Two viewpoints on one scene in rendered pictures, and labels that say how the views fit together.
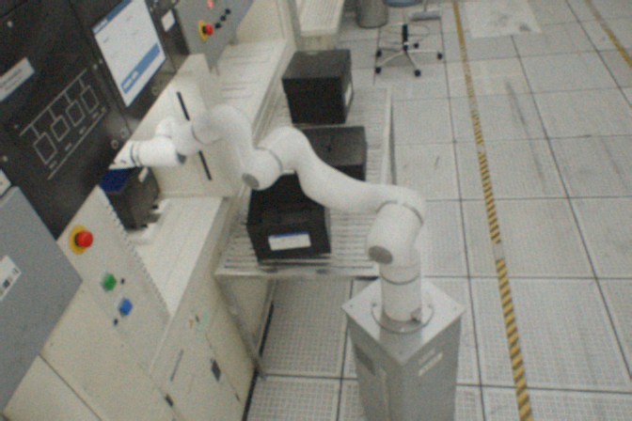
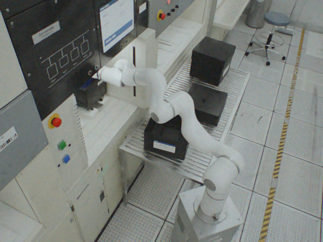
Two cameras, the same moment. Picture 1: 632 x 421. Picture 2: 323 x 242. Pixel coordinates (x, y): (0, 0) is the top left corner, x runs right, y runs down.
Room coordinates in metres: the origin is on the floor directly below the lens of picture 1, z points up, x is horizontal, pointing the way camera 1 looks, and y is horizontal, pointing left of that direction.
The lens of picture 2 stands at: (0.16, 0.02, 2.17)
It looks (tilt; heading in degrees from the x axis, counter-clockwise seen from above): 45 degrees down; 5
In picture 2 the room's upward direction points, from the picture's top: 5 degrees clockwise
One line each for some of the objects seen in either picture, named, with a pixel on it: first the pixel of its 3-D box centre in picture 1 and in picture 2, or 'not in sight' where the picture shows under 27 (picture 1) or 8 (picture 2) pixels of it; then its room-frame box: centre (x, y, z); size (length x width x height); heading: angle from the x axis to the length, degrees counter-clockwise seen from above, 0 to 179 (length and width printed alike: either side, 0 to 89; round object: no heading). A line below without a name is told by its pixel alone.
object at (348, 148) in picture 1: (331, 152); (204, 102); (1.75, -0.11, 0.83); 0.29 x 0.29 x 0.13; 77
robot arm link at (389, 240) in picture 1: (393, 248); (218, 180); (0.92, -0.19, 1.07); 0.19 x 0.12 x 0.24; 145
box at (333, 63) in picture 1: (320, 86); (211, 60); (2.23, -0.14, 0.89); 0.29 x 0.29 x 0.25; 70
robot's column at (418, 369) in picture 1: (405, 370); (200, 235); (0.94, -0.21, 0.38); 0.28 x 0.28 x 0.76; 29
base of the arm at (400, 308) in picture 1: (401, 288); (213, 199); (0.94, -0.21, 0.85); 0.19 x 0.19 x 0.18
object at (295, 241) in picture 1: (291, 214); (170, 131); (1.39, 0.09, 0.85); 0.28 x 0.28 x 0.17; 83
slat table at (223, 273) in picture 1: (330, 223); (190, 136); (1.80, -0.06, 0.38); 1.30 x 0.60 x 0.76; 164
